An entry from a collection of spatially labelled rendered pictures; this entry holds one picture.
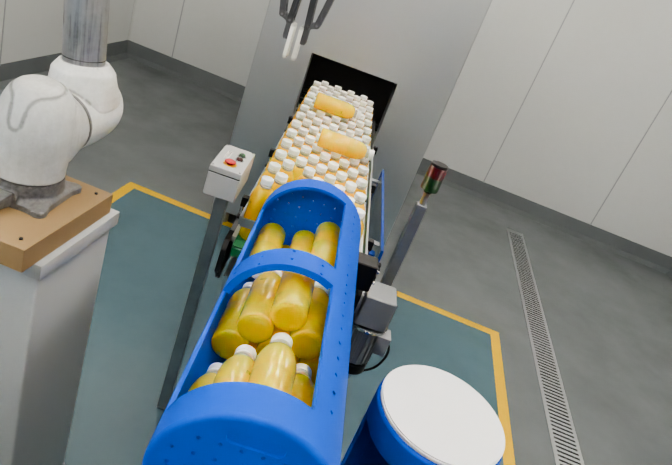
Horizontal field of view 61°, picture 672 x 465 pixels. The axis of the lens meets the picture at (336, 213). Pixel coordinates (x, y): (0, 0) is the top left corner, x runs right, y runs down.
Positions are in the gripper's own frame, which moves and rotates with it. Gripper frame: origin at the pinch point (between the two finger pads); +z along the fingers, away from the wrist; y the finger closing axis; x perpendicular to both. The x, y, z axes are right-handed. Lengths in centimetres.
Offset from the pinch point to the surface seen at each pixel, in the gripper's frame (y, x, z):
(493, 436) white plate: -66, 25, 57
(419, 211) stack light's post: -49, -68, 52
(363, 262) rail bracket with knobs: -34, -32, 60
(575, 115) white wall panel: -211, -438, 53
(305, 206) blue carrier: -12, -24, 45
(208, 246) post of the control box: 15, -47, 82
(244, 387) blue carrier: -15, 57, 37
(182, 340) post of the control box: 16, -47, 124
